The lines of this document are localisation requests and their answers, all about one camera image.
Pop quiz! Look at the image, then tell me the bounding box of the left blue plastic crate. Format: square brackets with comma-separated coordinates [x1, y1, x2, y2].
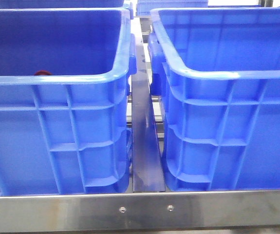
[0, 8, 136, 196]

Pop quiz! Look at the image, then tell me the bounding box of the rear left blue crate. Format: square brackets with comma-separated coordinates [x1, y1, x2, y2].
[0, 0, 134, 19]

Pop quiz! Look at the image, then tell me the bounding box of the left rail screw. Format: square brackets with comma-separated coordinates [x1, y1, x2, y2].
[119, 207, 127, 213]

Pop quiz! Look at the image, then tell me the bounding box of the rear right blue crate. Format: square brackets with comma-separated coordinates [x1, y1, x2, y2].
[136, 0, 208, 16]

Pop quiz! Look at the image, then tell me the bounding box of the steel front rail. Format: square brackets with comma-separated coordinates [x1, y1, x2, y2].
[0, 190, 280, 233]

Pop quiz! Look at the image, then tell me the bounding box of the blue plastic crate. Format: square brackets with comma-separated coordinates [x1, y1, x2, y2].
[0, 8, 136, 196]
[149, 7, 280, 191]

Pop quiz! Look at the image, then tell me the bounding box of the rail screw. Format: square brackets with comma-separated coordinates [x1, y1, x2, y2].
[119, 207, 127, 213]
[167, 205, 174, 212]

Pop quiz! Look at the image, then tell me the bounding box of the metal divider bar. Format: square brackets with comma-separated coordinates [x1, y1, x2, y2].
[131, 35, 166, 193]

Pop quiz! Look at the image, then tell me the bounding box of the right rail screw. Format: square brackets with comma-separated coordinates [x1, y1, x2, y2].
[167, 205, 174, 212]

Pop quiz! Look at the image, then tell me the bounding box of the red mushroom push button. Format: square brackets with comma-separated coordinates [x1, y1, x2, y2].
[34, 70, 52, 76]

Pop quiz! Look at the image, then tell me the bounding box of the right blue plastic crate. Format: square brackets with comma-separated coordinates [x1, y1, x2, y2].
[149, 7, 280, 191]

